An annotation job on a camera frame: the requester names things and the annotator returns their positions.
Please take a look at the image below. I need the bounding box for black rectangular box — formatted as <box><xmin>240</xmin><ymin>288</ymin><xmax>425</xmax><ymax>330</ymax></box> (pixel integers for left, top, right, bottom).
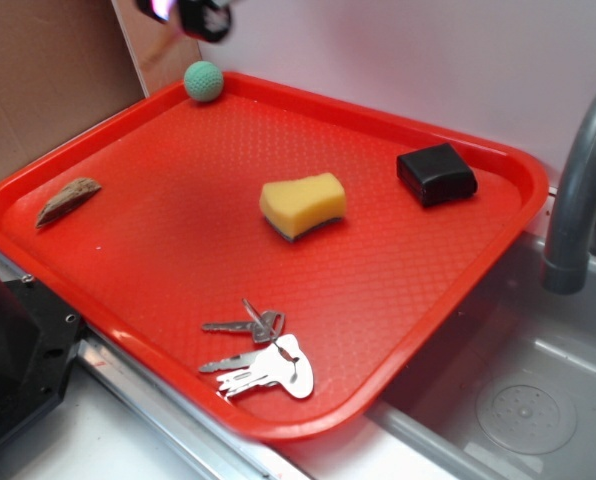
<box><xmin>396</xmin><ymin>143</ymin><xmax>478</xmax><ymax>207</ymax></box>

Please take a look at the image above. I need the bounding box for green textured ball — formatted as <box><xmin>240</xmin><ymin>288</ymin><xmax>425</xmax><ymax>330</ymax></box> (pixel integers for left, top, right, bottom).
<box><xmin>183</xmin><ymin>60</ymin><xmax>224</xmax><ymax>102</ymax></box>

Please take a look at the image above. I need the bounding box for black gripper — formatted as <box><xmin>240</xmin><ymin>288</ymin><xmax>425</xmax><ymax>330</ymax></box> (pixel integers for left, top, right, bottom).
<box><xmin>135</xmin><ymin>0</ymin><xmax>233</xmax><ymax>43</ymax></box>

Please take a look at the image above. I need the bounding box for brown cardboard panel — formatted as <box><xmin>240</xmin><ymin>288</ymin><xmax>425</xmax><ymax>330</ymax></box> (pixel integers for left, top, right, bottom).
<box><xmin>0</xmin><ymin>1</ymin><xmax>200</xmax><ymax>181</ymax></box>

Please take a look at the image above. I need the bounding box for grey plastic sink basin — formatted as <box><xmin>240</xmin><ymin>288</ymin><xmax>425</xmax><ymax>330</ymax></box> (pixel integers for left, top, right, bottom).
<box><xmin>368</xmin><ymin>235</ymin><xmax>596</xmax><ymax>479</ymax></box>

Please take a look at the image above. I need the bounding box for small silver key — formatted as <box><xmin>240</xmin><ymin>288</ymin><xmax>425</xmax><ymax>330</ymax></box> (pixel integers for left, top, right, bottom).
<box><xmin>201</xmin><ymin>310</ymin><xmax>285</xmax><ymax>344</ymax></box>

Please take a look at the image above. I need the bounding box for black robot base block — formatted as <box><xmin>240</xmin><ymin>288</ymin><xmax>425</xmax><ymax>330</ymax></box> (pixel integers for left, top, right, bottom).
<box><xmin>0</xmin><ymin>279</ymin><xmax>83</xmax><ymax>447</ymax></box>

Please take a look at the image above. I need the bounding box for silver key bunch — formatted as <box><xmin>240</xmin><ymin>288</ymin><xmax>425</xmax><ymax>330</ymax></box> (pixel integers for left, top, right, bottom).
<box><xmin>199</xmin><ymin>334</ymin><xmax>314</xmax><ymax>399</ymax></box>

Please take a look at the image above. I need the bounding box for grey faucet spout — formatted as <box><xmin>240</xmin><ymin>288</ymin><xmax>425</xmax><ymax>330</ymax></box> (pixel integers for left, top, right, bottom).
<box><xmin>540</xmin><ymin>96</ymin><xmax>596</xmax><ymax>295</ymax></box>

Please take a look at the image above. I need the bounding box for brown wood piece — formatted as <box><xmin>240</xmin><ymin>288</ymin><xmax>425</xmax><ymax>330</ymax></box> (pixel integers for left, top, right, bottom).
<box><xmin>35</xmin><ymin>177</ymin><xmax>102</xmax><ymax>228</ymax></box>

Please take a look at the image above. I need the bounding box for yellow sponge with grey base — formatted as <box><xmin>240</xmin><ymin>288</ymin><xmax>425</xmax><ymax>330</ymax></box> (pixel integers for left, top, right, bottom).
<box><xmin>259</xmin><ymin>172</ymin><xmax>347</xmax><ymax>242</ymax></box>

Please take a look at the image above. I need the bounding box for red plastic tray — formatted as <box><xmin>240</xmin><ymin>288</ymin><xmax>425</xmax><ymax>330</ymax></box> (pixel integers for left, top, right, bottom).
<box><xmin>0</xmin><ymin>73</ymin><xmax>548</xmax><ymax>441</ymax></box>

